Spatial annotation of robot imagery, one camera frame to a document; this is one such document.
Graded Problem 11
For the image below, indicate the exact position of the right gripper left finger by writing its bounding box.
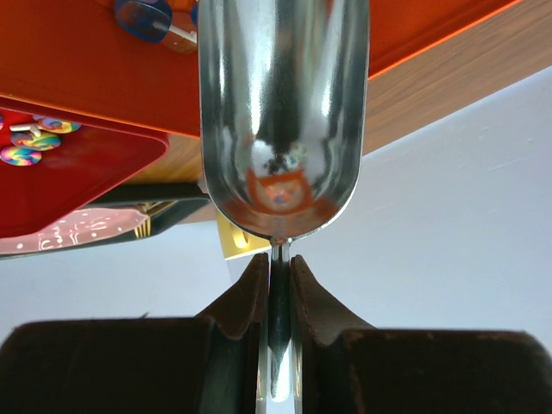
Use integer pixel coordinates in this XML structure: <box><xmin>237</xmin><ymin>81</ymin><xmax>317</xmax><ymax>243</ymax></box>
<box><xmin>198</xmin><ymin>254</ymin><xmax>269</xmax><ymax>413</ymax></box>

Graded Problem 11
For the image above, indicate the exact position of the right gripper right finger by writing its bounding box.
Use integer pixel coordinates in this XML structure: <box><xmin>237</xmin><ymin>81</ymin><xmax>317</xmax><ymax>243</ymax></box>
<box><xmin>290</xmin><ymin>254</ymin><xmax>373</xmax><ymax>413</ymax></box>

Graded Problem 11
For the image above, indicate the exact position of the black tray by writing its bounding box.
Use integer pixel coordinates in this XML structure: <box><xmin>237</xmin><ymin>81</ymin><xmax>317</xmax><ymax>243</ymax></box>
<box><xmin>1</xmin><ymin>183</ymin><xmax>210</xmax><ymax>260</ymax></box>

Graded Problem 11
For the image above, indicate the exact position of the red lollipop tin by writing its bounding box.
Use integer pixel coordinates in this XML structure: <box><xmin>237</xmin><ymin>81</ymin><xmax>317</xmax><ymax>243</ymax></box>
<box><xmin>1</xmin><ymin>97</ymin><xmax>169</xmax><ymax>237</ymax></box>

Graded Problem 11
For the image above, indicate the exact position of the metal scoop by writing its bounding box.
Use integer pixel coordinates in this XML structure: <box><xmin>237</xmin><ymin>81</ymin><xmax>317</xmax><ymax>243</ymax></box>
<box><xmin>198</xmin><ymin>1</ymin><xmax>370</xmax><ymax>403</ymax></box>

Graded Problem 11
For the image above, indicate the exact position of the orange candy tin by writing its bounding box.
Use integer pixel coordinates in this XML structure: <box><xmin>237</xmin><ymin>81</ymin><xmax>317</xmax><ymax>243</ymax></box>
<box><xmin>1</xmin><ymin>1</ymin><xmax>510</xmax><ymax>136</ymax></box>

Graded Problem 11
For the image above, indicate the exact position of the yellow mug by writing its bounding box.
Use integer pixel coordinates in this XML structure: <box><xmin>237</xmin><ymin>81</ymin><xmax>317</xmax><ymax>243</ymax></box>
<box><xmin>216</xmin><ymin>212</ymin><xmax>270</xmax><ymax>260</ymax></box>

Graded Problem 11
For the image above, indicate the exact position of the gold fork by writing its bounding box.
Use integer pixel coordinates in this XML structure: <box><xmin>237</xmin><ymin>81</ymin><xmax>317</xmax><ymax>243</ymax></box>
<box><xmin>134</xmin><ymin>201</ymin><xmax>174</xmax><ymax>239</ymax></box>

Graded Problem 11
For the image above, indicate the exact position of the pink dotted plate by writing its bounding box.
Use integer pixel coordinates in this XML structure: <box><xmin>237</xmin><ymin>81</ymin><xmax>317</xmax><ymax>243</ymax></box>
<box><xmin>1</xmin><ymin>207</ymin><xmax>148</xmax><ymax>255</ymax></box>

